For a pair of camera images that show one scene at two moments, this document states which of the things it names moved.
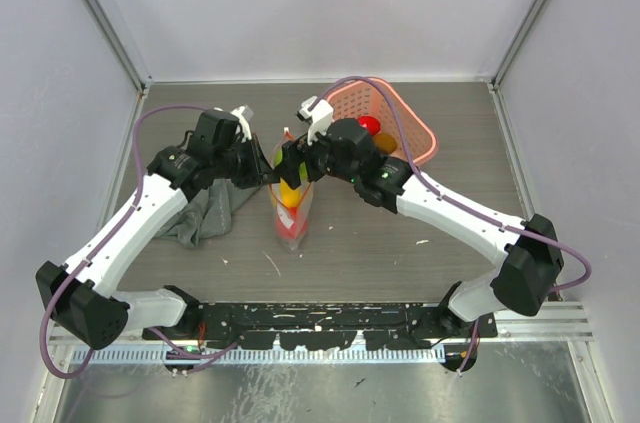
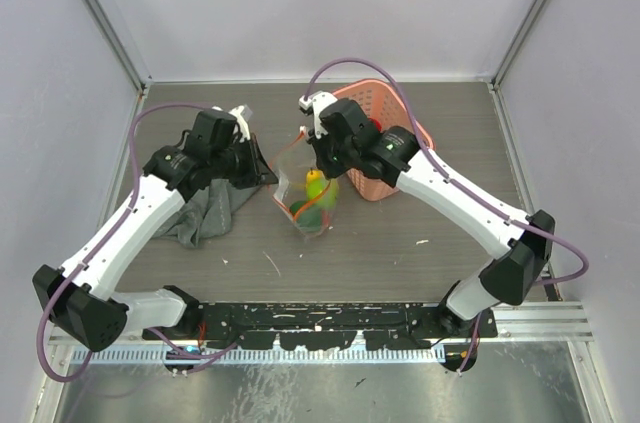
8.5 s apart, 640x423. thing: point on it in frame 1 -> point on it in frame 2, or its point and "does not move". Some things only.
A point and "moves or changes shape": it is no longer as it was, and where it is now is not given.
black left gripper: x=260 y=167 does not move
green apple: x=278 y=157 -> x=314 y=186
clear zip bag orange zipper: x=292 y=208 moves or changes shape
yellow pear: x=290 y=197 moves or changes shape
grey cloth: x=208 y=215 does not move
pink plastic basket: x=359 y=99 does not move
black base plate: x=325 y=325 does not move
